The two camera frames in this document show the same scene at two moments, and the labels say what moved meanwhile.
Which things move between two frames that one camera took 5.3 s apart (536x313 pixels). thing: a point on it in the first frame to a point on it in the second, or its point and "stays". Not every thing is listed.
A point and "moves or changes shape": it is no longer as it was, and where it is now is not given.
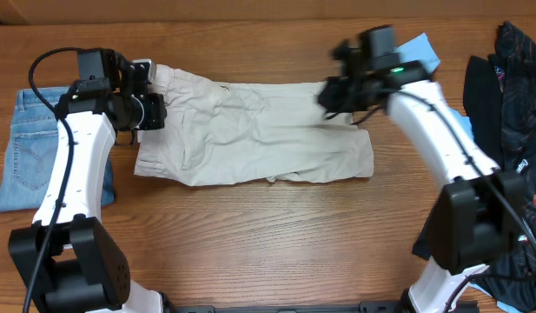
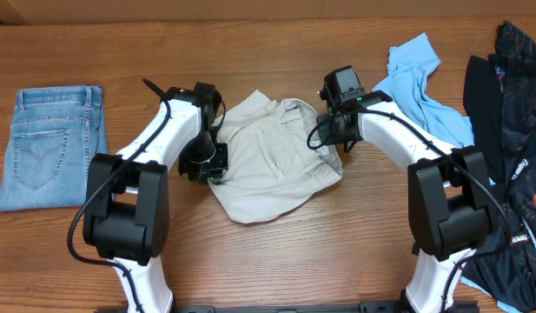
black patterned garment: x=505 y=97 stays
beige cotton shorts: x=224 y=134 moves or changes shape
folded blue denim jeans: x=33 y=142 stays
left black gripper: x=155 y=111 to x=215 y=169
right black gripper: x=329 y=104 to x=327 y=140
